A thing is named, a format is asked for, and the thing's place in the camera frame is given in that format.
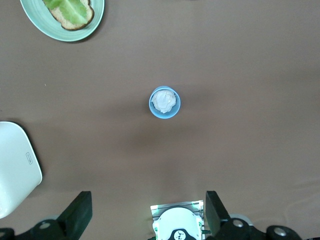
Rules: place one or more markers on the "blue cup with paper wad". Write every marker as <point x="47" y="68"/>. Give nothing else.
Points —
<point x="163" y="115"/>

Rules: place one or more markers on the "white crumpled paper wad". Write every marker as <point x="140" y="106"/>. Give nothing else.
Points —
<point x="164" y="101"/>

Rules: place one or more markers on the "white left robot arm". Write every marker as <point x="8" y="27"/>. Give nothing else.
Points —
<point x="175" y="221"/>

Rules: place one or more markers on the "mint green plate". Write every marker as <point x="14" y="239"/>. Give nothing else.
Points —
<point x="50" y="30"/>

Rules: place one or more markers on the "green lettuce leaf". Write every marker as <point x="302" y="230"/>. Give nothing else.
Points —
<point x="67" y="10"/>

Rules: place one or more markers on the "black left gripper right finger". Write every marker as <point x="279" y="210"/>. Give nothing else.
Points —
<point x="215" y="215"/>

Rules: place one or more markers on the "white toaster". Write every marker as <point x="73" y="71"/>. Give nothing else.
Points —
<point x="15" y="170"/>

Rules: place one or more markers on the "toast bread slice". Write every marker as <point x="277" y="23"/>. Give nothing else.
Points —
<point x="75" y="24"/>

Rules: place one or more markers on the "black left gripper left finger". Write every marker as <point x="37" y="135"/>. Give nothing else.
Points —
<point x="80" y="215"/>

